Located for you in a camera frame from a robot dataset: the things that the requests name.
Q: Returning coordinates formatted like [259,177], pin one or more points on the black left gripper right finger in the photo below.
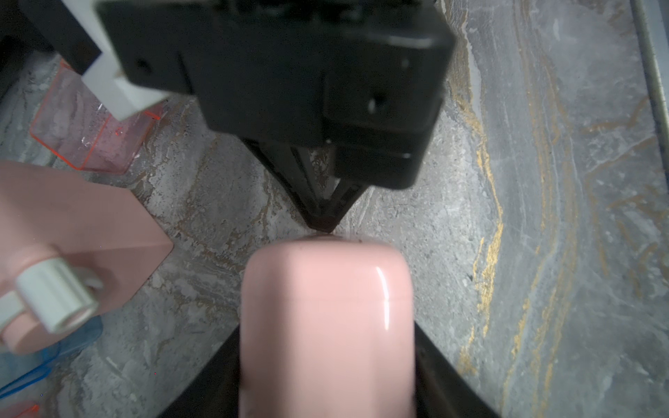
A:
[440,390]

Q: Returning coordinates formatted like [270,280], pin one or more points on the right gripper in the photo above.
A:
[365,78]

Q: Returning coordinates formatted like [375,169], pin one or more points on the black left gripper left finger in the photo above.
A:
[215,390]

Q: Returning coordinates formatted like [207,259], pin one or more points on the pink pencil sharpener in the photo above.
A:
[70,250]
[327,330]

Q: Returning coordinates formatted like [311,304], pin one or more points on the blue transparent tray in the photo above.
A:
[21,371]

